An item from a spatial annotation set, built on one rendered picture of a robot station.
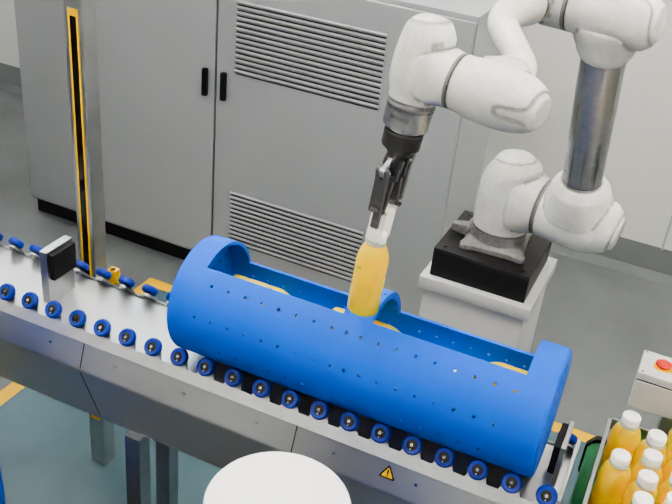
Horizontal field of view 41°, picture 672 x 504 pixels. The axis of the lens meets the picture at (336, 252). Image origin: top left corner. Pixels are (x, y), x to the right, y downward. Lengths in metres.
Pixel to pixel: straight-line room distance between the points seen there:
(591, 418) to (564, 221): 1.57
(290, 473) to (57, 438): 1.76
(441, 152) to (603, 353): 1.26
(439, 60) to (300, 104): 2.16
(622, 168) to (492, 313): 2.34
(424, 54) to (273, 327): 0.71
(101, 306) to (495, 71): 1.31
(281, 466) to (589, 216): 1.03
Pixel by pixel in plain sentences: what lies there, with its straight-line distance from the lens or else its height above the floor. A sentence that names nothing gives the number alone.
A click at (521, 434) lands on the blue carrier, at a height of 1.12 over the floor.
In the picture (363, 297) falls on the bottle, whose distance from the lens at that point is 1.82.
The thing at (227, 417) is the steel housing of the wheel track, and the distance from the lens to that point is 2.19.
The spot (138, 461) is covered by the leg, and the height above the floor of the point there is 0.55.
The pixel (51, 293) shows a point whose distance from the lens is 2.46.
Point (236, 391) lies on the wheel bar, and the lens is 2.16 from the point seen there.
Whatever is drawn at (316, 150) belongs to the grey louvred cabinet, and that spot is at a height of 0.78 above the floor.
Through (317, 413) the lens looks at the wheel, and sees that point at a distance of 2.07.
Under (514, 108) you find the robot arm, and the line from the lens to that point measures 1.55.
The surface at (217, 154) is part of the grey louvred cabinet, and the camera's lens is 4.01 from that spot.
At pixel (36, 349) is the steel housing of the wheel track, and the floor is 0.85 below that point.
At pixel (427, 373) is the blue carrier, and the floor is 1.17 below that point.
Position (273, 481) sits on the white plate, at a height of 1.04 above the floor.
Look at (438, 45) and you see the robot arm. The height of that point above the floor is 1.84.
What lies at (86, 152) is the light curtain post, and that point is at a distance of 2.66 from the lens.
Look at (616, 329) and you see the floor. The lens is 4.40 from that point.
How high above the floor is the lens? 2.30
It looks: 30 degrees down
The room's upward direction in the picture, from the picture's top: 6 degrees clockwise
